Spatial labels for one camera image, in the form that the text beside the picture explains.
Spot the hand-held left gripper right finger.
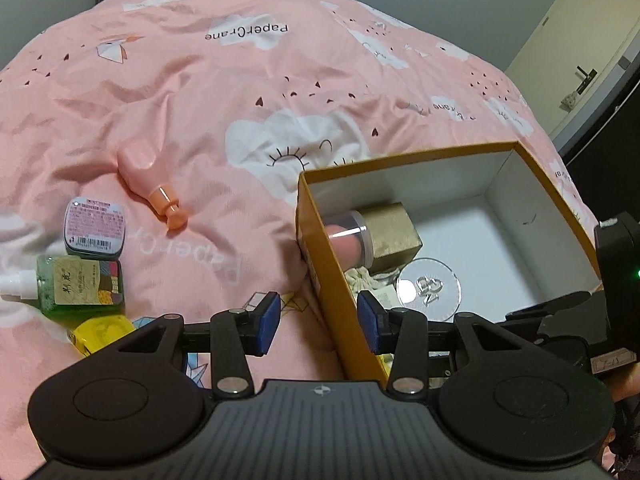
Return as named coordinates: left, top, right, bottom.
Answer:
left=356, top=290, right=526, bottom=396

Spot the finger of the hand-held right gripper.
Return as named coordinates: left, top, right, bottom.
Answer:
left=506, top=291, right=608, bottom=322
left=537, top=310, right=606, bottom=345

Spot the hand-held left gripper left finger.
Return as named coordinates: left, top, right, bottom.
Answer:
left=85, top=291, right=281, bottom=397

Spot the paper tag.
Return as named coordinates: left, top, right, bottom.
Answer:
left=372, top=287, right=401, bottom=311

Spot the cream cloth pouch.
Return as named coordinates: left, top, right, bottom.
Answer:
left=342, top=266, right=401, bottom=291

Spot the orange cardboard box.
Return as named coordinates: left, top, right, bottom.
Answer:
left=295, top=141, right=603, bottom=381

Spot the clear round lid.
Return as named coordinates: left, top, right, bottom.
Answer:
left=395, top=258, right=463, bottom=323

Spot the round pink jar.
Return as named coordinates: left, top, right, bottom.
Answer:
left=322, top=210, right=373, bottom=268

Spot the small gold box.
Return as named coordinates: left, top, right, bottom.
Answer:
left=360, top=202, right=423, bottom=273

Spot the yellow plastic case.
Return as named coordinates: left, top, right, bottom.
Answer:
left=67, top=314, right=136, bottom=356

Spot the small rectangular tin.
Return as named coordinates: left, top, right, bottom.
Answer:
left=63, top=196, right=127, bottom=261

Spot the pink plastic bottle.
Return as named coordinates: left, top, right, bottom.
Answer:
left=117, top=139, right=192, bottom=231

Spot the green spray bottle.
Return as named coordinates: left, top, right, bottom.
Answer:
left=0, top=255, right=123, bottom=318

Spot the pink printed blanket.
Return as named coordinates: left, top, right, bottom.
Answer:
left=0, top=0, right=606, bottom=461

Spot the cream door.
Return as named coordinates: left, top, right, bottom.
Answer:
left=502, top=0, right=640, bottom=136

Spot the black door handle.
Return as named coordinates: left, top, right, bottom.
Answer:
left=575, top=65, right=598, bottom=93

